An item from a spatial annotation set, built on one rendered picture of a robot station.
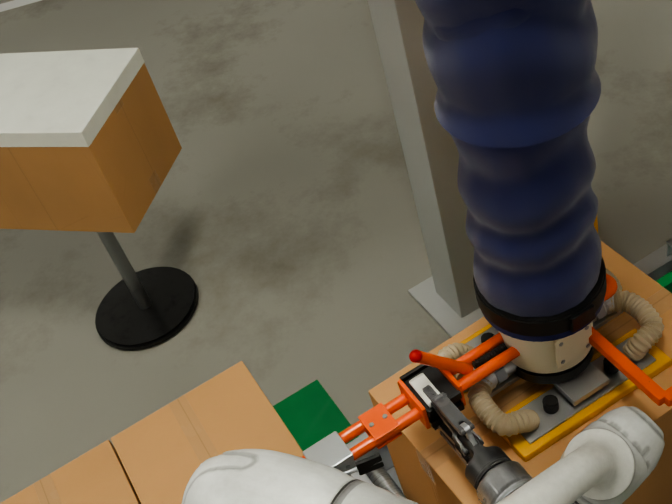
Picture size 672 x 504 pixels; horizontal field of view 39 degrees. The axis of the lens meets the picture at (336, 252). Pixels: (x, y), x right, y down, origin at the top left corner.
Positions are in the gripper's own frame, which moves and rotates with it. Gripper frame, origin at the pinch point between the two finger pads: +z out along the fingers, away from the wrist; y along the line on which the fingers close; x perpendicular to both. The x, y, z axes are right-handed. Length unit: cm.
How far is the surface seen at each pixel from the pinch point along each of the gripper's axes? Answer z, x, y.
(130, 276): 172, -32, 90
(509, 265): -5.3, 17.2, -26.5
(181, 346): 148, -29, 110
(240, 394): 68, -24, 54
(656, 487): -22, 33, 36
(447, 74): -1, 15, -63
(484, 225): -1.0, 16.3, -32.9
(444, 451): -3.3, -1.0, 12.8
